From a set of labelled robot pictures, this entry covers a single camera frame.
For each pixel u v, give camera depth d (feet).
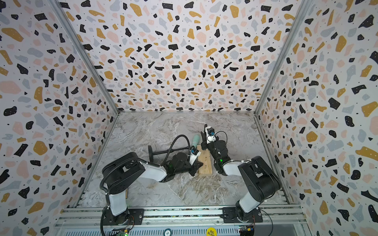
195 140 3.29
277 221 2.44
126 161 1.53
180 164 2.31
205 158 2.89
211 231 2.30
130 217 2.37
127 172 1.61
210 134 2.41
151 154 2.89
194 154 2.59
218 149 2.25
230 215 2.43
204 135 2.71
